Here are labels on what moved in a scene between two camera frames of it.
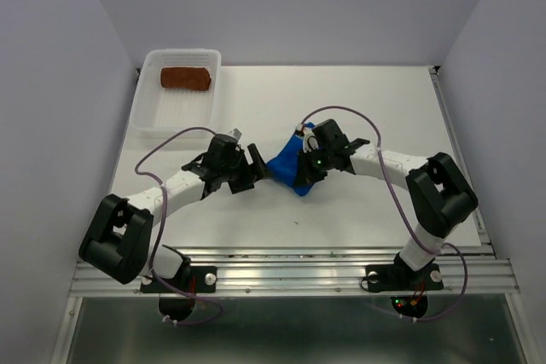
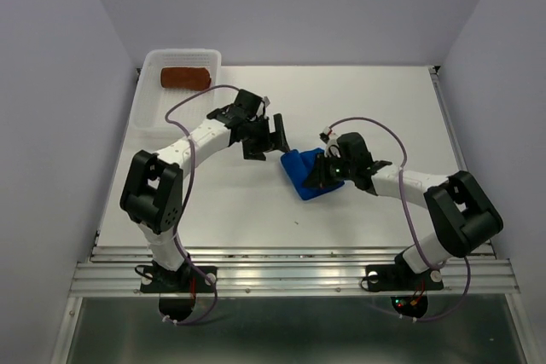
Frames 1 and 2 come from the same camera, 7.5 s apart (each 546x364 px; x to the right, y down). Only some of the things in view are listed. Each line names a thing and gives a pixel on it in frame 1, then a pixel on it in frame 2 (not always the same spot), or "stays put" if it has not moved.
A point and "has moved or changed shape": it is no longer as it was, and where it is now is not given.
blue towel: (281, 168) has moved or changed shape
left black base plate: (191, 280) stays put
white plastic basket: (178, 89) stays put
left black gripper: (252, 172) → (257, 152)
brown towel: (185, 78) stays put
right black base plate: (381, 278) stays put
